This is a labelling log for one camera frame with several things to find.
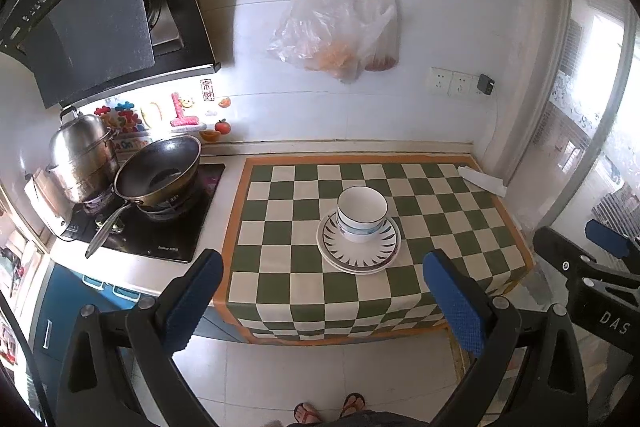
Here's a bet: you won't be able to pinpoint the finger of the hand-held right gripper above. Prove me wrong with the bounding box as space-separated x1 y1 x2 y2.
585 219 640 259
532 227 609 293

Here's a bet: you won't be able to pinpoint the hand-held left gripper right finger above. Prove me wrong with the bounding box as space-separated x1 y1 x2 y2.
422 249 589 427

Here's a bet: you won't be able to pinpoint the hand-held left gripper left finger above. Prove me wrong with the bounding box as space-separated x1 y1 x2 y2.
55 249 226 427

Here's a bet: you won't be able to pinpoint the white plate with leaf pattern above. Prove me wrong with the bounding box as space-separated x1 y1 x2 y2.
317 211 402 270
320 249 401 277

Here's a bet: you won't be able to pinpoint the white bowl with blue line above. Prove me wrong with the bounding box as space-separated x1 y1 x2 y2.
336 186 389 244

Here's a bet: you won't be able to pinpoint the black glass gas stove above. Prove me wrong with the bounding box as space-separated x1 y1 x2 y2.
62 162 227 264

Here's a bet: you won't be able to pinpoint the folded white paper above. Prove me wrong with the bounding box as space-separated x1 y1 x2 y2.
457 165 507 196

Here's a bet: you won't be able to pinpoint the green white checkered tablecloth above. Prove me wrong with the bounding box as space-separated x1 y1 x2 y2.
214 154 536 347

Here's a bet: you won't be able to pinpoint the blue kitchen cabinet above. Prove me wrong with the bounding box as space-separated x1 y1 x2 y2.
30 262 246 408

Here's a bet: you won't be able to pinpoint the sliding glass door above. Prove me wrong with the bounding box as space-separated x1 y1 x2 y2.
500 0 640 258

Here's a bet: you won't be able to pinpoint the person's dark clothing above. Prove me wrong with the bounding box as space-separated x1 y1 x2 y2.
340 409 431 427

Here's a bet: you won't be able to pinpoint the person's right foot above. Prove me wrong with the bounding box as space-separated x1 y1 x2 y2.
340 393 366 418

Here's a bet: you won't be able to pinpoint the person's foot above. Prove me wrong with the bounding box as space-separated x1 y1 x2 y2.
340 393 366 418
294 402 322 426

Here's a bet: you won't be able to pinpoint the person's left foot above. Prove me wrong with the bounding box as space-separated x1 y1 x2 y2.
294 402 322 426

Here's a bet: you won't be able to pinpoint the beige board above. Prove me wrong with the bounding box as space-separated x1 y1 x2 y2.
25 169 71 238

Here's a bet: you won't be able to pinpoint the stainless steel steamer pot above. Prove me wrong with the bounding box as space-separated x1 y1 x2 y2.
45 106 121 205

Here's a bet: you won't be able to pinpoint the small clear plastic bag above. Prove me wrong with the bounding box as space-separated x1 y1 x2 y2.
362 0 401 72

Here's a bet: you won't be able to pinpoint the black range hood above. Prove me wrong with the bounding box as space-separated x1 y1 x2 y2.
0 0 222 110

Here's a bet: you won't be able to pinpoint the large clear plastic bag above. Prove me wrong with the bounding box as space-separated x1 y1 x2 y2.
267 0 386 84

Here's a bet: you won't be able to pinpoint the black wok with handle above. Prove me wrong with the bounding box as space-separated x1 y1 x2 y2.
85 134 202 260

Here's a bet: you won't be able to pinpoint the colourful wall stickers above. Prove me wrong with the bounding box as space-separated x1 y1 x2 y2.
95 79 233 152

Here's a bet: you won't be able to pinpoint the white wall socket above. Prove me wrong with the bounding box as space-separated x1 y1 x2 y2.
448 72 476 100
427 67 453 96

